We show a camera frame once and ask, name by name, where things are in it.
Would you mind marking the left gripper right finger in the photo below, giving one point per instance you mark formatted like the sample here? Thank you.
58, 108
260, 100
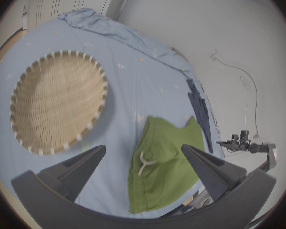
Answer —
209, 173

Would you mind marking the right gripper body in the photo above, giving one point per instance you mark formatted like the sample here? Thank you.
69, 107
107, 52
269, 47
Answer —
239, 145

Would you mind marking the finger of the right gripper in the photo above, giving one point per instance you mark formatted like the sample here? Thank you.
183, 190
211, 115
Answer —
225, 142
228, 147

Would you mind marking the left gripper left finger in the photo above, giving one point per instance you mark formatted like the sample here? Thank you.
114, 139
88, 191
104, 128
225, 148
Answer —
81, 170

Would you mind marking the green shorts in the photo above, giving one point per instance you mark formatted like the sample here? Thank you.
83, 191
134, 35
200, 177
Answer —
157, 139

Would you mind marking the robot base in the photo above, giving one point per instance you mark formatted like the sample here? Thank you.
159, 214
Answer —
201, 198

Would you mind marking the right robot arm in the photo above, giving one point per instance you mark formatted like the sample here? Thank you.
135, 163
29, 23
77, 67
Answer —
273, 155

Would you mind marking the dark blue garment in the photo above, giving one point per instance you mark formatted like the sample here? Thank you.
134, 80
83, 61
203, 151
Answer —
202, 113

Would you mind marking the round woven basket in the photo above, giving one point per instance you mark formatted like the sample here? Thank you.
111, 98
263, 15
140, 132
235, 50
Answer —
57, 99

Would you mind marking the bed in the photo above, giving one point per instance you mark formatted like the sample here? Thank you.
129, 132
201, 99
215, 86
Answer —
124, 85

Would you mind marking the pale blue quilt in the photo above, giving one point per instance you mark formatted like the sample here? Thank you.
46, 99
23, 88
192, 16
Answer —
124, 32

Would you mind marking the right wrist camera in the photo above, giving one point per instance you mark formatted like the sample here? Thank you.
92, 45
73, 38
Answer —
244, 135

